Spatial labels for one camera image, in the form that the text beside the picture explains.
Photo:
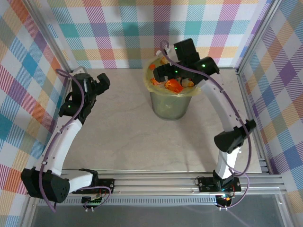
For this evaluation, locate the orange label drink bottle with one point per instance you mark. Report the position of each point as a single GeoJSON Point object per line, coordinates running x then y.
{"type": "Point", "coordinates": [174, 86]}

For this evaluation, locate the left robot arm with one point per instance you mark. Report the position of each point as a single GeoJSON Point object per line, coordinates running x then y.
{"type": "Point", "coordinates": [63, 142]}

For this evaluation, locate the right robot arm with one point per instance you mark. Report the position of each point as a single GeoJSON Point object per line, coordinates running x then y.
{"type": "Point", "coordinates": [223, 111]}

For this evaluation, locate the yellow plastic bin liner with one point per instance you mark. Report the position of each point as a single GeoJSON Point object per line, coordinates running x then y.
{"type": "Point", "coordinates": [147, 79]}

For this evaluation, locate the translucent green waste bin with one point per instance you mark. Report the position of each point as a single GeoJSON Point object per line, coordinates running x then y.
{"type": "Point", "coordinates": [170, 106]}

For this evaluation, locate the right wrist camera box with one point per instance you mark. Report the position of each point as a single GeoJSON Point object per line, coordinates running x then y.
{"type": "Point", "coordinates": [163, 50]}

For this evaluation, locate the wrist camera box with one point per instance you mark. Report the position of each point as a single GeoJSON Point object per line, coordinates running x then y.
{"type": "Point", "coordinates": [163, 50]}
{"type": "Point", "coordinates": [80, 71]}

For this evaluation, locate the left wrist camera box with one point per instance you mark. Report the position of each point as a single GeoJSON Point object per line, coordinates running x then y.
{"type": "Point", "coordinates": [80, 71]}

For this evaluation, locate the aluminium side rail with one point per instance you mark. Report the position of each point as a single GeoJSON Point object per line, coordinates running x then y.
{"type": "Point", "coordinates": [56, 123]}
{"type": "Point", "coordinates": [247, 106]}

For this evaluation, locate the aluminium frame post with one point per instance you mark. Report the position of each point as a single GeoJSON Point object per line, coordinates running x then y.
{"type": "Point", "coordinates": [47, 35]}
{"type": "Point", "coordinates": [258, 35]}

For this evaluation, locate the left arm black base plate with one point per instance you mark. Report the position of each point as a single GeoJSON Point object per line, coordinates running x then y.
{"type": "Point", "coordinates": [109, 184]}

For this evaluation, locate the aluminium mounting rail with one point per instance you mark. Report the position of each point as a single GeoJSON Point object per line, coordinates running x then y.
{"type": "Point", "coordinates": [154, 184]}

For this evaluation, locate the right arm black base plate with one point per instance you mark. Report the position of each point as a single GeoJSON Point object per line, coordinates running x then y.
{"type": "Point", "coordinates": [206, 184]}

